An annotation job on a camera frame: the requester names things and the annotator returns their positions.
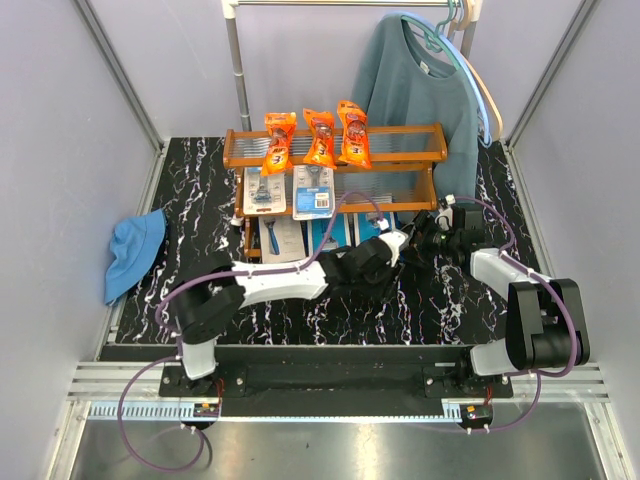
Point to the orange wooden three-tier shelf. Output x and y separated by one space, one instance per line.
400 180

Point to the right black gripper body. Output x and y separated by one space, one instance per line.
437 241

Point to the metal clothes rack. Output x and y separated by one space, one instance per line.
229 12

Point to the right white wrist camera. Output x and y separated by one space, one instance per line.
445 212

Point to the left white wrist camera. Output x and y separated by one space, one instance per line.
395 240

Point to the Gillette razor pack on shelf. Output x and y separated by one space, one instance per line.
263 195

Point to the white Harry's razor box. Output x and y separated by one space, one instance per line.
281 239

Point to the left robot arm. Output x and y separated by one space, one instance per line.
204 306

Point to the blue cloth hat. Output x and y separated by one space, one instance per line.
135 244

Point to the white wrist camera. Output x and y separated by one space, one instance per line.
445 212
395 240

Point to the Gillette razor blister pack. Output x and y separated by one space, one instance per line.
313 192

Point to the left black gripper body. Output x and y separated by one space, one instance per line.
381 278

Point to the wooden clothes hanger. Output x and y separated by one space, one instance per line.
466 16

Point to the orange bic razor bag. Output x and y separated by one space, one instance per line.
355 142
321 151
280 128

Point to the light blue clothes hanger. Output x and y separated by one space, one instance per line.
436 42

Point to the orange BIC razor bag front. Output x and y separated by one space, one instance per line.
280 128

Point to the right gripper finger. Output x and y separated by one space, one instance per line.
422 223
412 256

